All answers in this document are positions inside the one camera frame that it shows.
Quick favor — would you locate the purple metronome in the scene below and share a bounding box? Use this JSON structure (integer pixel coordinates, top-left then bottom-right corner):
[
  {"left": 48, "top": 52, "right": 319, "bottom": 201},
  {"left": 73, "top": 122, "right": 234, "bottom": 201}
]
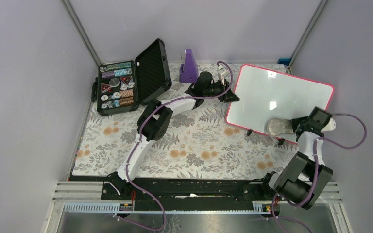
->
[{"left": 179, "top": 49, "right": 199, "bottom": 83}]

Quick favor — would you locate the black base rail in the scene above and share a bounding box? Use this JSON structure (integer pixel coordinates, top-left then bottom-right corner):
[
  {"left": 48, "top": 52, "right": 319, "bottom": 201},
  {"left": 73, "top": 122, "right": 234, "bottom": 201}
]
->
[{"left": 101, "top": 176, "right": 275, "bottom": 211}]

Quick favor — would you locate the black poker chip case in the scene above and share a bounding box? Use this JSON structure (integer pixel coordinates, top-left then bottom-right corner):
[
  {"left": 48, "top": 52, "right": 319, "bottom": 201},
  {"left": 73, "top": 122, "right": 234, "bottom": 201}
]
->
[{"left": 92, "top": 39, "right": 172, "bottom": 116}]

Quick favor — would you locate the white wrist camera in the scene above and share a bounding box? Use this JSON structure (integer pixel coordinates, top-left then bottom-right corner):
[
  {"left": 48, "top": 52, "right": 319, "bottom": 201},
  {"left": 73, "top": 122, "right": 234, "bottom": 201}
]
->
[
  {"left": 321, "top": 118, "right": 336, "bottom": 132},
  {"left": 218, "top": 65, "right": 231, "bottom": 85}
]

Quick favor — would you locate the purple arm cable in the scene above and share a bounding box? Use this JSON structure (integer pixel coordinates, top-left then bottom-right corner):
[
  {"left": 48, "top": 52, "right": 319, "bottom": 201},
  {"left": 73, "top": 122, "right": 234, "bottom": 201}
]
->
[
  {"left": 112, "top": 61, "right": 234, "bottom": 233},
  {"left": 268, "top": 113, "right": 368, "bottom": 233}
]

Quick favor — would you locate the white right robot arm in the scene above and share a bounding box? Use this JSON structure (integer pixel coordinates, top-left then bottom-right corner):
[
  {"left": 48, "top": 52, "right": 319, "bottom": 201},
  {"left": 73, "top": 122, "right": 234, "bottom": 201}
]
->
[{"left": 259, "top": 107, "right": 336, "bottom": 210}]

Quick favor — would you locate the grey glitter eraser mitt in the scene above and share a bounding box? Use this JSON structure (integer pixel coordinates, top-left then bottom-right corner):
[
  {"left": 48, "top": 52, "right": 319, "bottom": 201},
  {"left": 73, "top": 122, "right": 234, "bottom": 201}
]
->
[{"left": 266, "top": 118, "right": 294, "bottom": 136}]

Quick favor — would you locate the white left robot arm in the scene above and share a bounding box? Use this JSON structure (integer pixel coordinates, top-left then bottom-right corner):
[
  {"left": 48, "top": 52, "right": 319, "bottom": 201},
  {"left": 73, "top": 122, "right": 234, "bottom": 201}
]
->
[{"left": 109, "top": 71, "right": 240, "bottom": 200}]

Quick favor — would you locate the blue plastic block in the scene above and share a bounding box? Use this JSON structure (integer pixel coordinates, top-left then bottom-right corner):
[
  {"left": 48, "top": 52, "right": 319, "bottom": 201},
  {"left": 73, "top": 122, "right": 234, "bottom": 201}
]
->
[{"left": 277, "top": 58, "right": 291, "bottom": 66}]

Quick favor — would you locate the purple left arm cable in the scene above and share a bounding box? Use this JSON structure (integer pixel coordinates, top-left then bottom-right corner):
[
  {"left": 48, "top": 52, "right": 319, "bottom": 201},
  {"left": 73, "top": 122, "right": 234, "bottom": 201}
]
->
[{"left": 112, "top": 61, "right": 234, "bottom": 233}]

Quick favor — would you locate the pink framed whiteboard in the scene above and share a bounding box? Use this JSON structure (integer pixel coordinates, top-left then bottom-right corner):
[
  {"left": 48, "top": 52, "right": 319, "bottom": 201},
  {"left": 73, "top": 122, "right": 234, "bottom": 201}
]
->
[{"left": 225, "top": 64, "right": 334, "bottom": 135}]

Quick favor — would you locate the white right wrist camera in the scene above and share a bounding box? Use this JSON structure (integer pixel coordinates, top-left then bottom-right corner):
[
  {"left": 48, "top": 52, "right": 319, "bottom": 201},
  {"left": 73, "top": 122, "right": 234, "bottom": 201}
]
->
[{"left": 321, "top": 118, "right": 336, "bottom": 132}]

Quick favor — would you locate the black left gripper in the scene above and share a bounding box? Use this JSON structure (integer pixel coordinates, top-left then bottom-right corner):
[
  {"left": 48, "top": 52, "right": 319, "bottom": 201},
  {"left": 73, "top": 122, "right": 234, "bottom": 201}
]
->
[{"left": 203, "top": 79, "right": 238, "bottom": 103}]

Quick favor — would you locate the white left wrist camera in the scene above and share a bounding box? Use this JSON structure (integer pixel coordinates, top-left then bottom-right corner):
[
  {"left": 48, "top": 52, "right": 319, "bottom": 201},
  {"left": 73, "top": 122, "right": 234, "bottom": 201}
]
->
[{"left": 218, "top": 65, "right": 231, "bottom": 85}]

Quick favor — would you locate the aluminium frame post left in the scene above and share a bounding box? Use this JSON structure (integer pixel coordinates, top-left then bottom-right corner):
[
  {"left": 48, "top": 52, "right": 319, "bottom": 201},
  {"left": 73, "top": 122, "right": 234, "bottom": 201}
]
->
[{"left": 61, "top": 0, "right": 102, "bottom": 66}]

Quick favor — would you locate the aluminium frame post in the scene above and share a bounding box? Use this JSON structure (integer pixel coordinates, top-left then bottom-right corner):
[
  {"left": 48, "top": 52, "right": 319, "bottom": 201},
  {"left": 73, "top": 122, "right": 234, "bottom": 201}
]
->
[
  {"left": 61, "top": 0, "right": 102, "bottom": 66},
  {"left": 288, "top": 0, "right": 330, "bottom": 67}
]

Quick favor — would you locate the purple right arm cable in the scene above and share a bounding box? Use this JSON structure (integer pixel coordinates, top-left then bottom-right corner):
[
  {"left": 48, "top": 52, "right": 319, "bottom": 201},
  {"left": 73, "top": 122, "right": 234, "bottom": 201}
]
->
[{"left": 268, "top": 113, "right": 368, "bottom": 233}]

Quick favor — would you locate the aluminium frame post right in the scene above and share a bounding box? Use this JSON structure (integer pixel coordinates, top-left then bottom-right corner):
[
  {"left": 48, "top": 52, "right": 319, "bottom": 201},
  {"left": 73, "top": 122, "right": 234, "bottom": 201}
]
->
[{"left": 288, "top": 0, "right": 330, "bottom": 67}]

